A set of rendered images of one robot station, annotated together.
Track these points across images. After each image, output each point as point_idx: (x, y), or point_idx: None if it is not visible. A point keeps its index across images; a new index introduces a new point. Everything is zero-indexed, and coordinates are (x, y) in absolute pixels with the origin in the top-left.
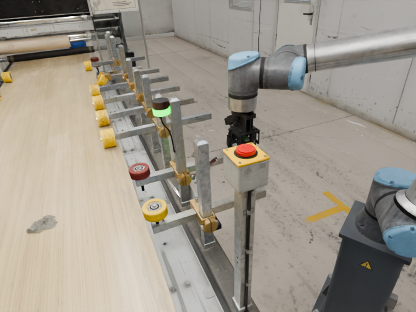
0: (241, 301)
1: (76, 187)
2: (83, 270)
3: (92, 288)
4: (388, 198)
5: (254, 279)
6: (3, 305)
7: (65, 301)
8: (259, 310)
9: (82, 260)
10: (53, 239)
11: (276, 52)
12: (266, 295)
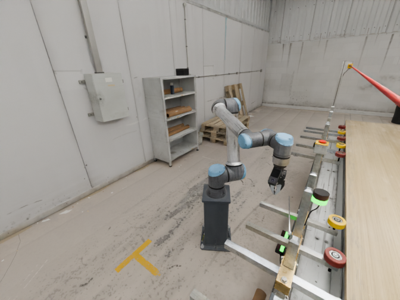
0: None
1: None
2: (388, 219)
3: (382, 211)
4: (230, 171)
5: (230, 290)
6: None
7: (396, 214)
8: (246, 277)
9: (390, 223)
10: None
11: (251, 138)
12: (235, 277)
